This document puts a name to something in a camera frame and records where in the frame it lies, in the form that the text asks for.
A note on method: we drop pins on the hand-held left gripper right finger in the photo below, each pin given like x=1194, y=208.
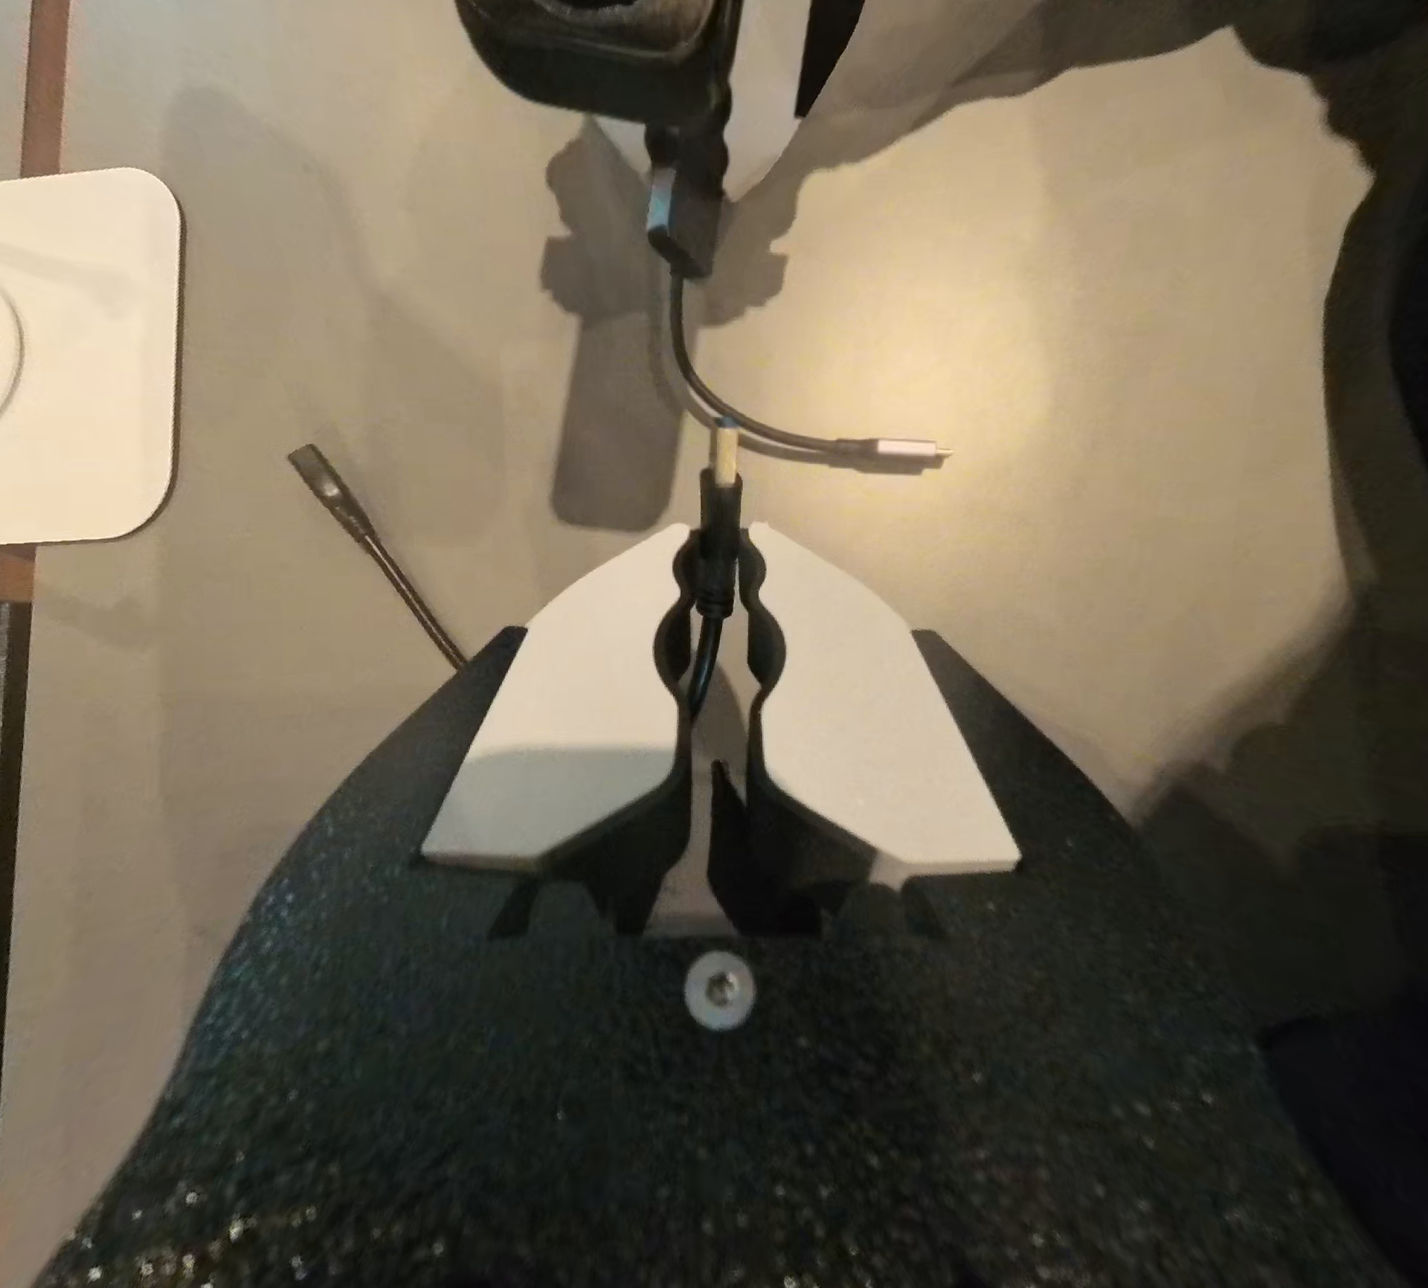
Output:
x=881, y=730

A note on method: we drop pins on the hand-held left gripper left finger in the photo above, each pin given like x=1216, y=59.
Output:
x=558, y=730

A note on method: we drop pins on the white wooden document stand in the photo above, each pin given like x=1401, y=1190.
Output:
x=89, y=362

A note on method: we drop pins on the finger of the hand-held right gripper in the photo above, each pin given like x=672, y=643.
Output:
x=720, y=139
x=661, y=146

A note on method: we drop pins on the person's dark clothing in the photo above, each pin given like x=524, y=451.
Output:
x=1400, y=362

